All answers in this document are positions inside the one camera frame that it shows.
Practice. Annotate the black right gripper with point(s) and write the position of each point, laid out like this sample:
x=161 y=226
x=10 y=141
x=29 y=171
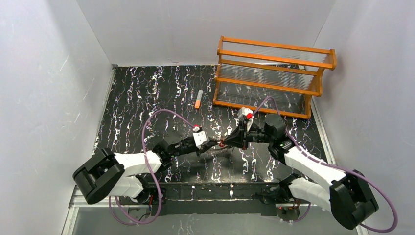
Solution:
x=244 y=138

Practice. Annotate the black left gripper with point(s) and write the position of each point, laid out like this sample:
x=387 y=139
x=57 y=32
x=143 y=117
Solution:
x=191 y=146

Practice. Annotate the black key tag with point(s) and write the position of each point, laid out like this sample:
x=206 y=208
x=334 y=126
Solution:
x=229 y=130

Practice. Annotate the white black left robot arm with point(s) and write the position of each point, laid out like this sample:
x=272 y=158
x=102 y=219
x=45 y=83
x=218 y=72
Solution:
x=114 y=174

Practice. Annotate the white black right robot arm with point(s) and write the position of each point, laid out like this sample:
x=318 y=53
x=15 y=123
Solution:
x=346 y=195

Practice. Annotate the grey orange marker pen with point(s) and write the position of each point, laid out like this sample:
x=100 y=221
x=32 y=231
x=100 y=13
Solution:
x=198 y=99

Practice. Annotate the orange wooden two-tier shelf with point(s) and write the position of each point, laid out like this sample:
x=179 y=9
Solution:
x=248 y=71

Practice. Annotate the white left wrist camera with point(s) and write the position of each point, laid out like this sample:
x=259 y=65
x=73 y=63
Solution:
x=200 y=136

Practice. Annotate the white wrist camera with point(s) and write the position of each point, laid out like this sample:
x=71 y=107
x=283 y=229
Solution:
x=245 y=114
x=200 y=136

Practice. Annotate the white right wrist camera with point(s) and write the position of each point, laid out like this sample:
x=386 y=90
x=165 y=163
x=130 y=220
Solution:
x=245 y=114

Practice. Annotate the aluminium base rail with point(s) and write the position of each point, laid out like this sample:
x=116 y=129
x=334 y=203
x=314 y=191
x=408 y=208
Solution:
x=206 y=209

